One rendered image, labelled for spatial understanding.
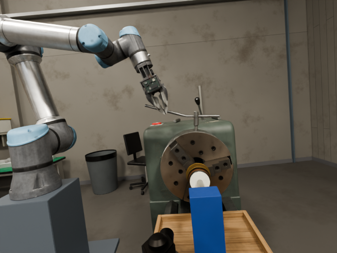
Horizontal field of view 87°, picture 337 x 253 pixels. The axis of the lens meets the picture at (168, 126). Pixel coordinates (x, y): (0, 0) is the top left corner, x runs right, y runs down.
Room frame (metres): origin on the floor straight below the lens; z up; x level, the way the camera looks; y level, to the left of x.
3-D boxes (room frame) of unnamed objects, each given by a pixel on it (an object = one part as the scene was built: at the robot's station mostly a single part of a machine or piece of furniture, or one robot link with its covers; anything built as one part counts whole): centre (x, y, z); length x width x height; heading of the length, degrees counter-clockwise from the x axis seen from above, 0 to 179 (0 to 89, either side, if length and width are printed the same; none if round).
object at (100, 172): (3.32, 1.32, 0.36); 0.58 x 0.56 x 0.71; 1
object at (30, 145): (0.63, 0.49, 1.27); 0.13 x 0.12 x 0.14; 177
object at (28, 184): (0.62, 0.49, 1.15); 0.15 x 0.15 x 0.10
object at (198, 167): (0.65, -0.09, 1.08); 0.09 x 0.09 x 0.09; 85
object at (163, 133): (1.20, -0.12, 1.06); 0.59 x 0.48 x 0.39; 175
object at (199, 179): (0.54, -0.08, 1.08); 0.13 x 0.07 x 0.07; 175
